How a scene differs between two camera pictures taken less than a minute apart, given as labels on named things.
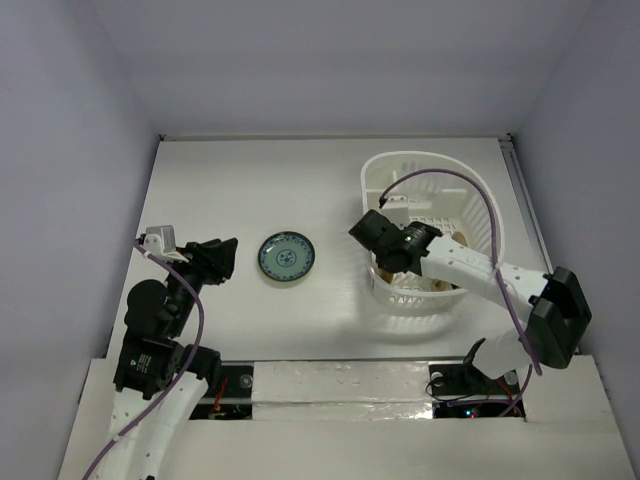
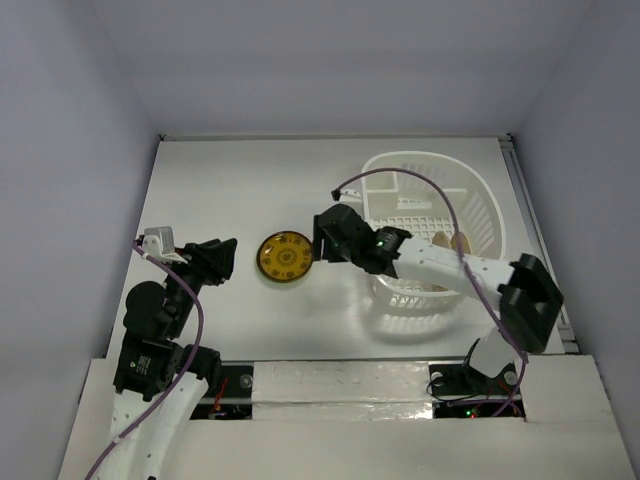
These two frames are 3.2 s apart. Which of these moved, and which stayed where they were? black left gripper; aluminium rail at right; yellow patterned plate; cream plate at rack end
Moved: yellow patterned plate
Stayed: aluminium rail at right; cream plate at rack end; black left gripper
